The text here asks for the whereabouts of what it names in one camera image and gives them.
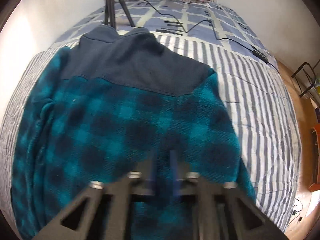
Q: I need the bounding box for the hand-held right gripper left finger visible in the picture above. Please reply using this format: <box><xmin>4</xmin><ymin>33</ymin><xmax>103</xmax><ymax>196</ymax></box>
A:
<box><xmin>32</xmin><ymin>150</ymin><xmax>157</xmax><ymax>240</ymax></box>

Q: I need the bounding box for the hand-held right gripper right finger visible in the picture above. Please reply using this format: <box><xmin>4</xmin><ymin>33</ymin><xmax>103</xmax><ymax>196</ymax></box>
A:
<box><xmin>170</xmin><ymin>150</ymin><xmax>288</xmax><ymax>240</ymax></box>

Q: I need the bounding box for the teal plaid fleece jacket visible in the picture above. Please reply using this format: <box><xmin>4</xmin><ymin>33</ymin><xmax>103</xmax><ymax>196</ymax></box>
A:
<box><xmin>11</xmin><ymin>27</ymin><xmax>257</xmax><ymax>240</ymax></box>

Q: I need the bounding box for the black metal clothes rack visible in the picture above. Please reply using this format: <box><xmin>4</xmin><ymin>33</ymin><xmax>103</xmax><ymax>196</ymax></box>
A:
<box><xmin>291</xmin><ymin>61</ymin><xmax>320</xmax><ymax>98</ymax></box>

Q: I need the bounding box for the grey striped blanket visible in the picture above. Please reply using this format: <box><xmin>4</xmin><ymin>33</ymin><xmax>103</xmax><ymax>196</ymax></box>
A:
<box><xmin>0</xmin><ymin>34</ymin><xmax>302</xmax><ymax>233</ymax></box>

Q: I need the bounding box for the blue checkered bed sheet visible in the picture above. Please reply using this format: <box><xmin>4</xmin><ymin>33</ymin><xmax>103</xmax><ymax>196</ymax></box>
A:
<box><xmin>49</xmin><ymin>0</ymin><xmax>278</xmax><ymax>70</ymax></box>

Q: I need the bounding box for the black floor cable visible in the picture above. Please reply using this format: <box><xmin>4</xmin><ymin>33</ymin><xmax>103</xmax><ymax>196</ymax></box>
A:
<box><xmin>291</xmin><ymin>197</ymin><xmax>304</xmax><ymax>223</ymax></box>

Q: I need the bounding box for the black power cable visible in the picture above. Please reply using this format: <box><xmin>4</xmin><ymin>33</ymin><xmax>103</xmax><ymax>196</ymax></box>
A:
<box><xmin>120</xmin><ymin>0</ymin><xmax>278</xmax><ymax>69</ymax></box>

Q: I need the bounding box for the black cable remote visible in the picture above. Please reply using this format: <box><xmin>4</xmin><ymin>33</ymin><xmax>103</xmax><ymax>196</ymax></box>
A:
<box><xmin>250</xmin><ymin>45</ymin><xmax>269</xmax><ymax>62</ymax></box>

